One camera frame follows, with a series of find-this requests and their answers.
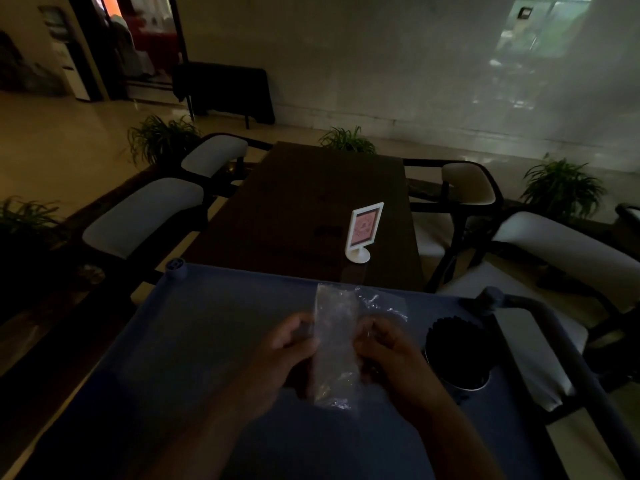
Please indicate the clear plastic bag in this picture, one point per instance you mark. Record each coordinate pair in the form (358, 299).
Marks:
(337, 339)

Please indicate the blue plastic service cart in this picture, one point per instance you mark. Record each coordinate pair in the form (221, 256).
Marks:
(175, 374)

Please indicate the person's left forearm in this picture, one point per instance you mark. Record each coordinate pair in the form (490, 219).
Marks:
(200, 439)

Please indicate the person's right thumb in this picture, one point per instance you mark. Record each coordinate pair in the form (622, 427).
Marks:
(367, 352)

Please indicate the person's left hand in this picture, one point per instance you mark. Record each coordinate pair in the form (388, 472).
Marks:
(272, 367)

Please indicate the person's right hand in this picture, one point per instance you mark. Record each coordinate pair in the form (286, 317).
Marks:
(395, 367)

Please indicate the table with black cloth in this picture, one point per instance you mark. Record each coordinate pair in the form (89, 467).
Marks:
(225, 92)

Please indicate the white table sign stand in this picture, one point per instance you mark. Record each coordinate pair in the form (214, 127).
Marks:
(363, 231)

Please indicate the white water dispenser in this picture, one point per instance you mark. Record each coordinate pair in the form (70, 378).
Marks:
(67, 54)

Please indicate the person's left thumb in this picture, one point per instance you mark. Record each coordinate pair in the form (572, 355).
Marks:
(301, 351)

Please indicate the green potted plant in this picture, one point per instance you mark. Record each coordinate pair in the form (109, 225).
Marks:
(347, 140)
(562, 187)
(25, 219)
(161, 138)

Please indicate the round metal container of black items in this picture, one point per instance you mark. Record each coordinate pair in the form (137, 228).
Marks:
(457, 352)

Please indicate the dark wooden dining table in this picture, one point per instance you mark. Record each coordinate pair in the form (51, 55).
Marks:
(310, 214)

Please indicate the person's right forearm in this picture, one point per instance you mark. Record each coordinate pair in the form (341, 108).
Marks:
(457, 444)

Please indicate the dark chair with white cushion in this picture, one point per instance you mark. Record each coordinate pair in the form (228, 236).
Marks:
(142, 214)
(462, 194)
(215, 153)
(629, 214)
(540, 294)

